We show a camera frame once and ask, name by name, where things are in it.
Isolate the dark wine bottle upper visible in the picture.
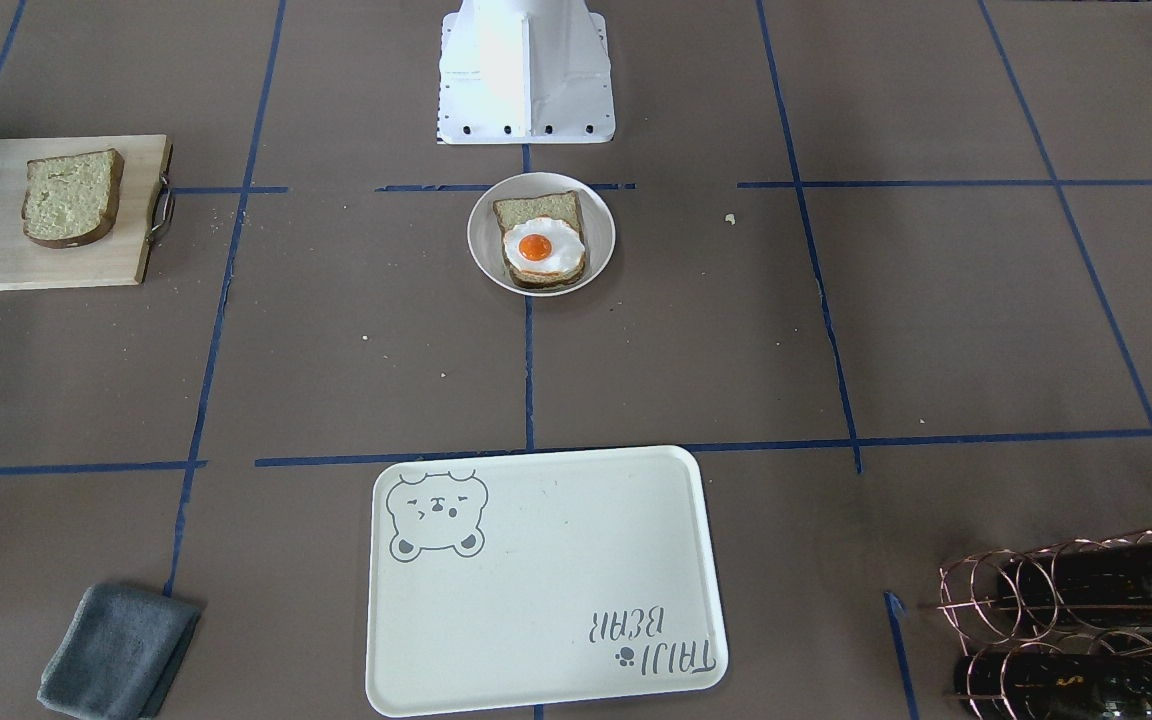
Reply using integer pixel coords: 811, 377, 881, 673
996, 543, 1152, 629

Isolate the dark wine bottle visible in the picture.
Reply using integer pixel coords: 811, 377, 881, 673
996, 543, 1152, 629
954, 651, 1152, 719

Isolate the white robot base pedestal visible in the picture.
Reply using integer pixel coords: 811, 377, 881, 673
435, 1, 617, 145

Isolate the wooden cutting board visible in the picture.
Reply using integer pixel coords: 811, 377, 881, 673
0, 135, 172, 291

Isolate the bread slice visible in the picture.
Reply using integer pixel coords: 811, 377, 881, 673
20, 149, 124, 249
492, 191, 589, 290

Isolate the white round plate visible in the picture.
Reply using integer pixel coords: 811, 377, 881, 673
465, 172, 617, 300

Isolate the fried egg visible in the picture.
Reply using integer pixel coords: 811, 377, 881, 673
502, 217, 586, 275

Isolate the grey folded cloth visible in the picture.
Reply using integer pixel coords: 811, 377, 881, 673
37, 583, 202, 719

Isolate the dark wine bottle lower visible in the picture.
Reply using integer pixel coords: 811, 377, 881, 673
954, 651, 1152, 719

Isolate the cream bear tray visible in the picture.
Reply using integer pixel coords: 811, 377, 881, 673
364, 445, 730, 717

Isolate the copper wire bottle rack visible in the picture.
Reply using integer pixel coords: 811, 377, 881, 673
935, 528, 1152, 719

